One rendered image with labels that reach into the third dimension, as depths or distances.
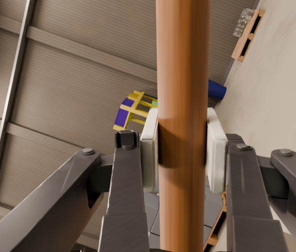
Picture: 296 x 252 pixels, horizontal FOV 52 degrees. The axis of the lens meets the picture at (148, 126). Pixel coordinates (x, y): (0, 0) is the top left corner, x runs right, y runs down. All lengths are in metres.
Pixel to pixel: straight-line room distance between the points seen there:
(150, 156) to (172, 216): 0.06
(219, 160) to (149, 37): 7.76
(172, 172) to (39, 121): 8.77
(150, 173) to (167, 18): 0.08
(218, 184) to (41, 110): 8.70
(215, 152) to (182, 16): 0.07
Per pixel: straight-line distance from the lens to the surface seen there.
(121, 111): 5.81
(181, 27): 0.17
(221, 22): 7.98
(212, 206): 4.58
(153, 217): 4.66
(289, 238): 2.35
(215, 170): 0.16
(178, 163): 0.18
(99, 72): 8.14
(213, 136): 0.16
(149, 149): 0.15
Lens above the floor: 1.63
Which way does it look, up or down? 1 degrees down
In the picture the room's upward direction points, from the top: 70 degrees counter-clockwise
